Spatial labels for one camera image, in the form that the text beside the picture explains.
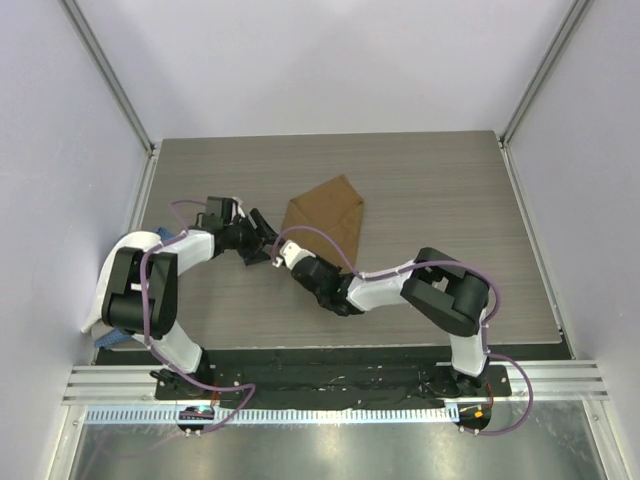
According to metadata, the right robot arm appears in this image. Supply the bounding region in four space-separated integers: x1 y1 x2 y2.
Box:
279 241 489 398

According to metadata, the aluminium front rail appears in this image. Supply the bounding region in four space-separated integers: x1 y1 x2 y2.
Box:
62 360 609 406

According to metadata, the aluminium frame post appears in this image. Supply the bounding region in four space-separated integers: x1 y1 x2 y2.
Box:
59 0 154 156
499 0 593 148

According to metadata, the brown cloth napkin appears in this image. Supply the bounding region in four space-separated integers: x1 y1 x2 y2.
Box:
281 175 364 266

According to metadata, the left aluminium frame post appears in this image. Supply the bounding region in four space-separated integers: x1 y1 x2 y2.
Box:
59 0 154 156

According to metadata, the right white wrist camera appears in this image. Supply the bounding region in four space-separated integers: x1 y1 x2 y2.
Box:
272 240 315 270

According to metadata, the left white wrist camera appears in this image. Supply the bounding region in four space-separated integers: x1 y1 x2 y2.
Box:
232 197 246 218

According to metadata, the slotted cable duct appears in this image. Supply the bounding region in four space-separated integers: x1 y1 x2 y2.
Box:
84 404 459 425

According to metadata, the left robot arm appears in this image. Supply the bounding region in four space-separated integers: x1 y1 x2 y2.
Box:
86 196 276 399

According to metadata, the blue checkered cloth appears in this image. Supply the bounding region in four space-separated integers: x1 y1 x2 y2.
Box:
90 227 174 349

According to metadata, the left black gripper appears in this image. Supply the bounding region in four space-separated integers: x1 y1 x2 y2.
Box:
223 209 284 265

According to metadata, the white cloth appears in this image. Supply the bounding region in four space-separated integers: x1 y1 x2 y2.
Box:
81 231 161 334

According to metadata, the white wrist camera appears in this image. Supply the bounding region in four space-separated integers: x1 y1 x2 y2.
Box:
272 240 315 270
232 197 246 218

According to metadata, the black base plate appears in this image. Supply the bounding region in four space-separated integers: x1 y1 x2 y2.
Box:
150 346 512 411

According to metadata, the right aluminium frame post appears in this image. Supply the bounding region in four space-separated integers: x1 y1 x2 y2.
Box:
499 0 593 148

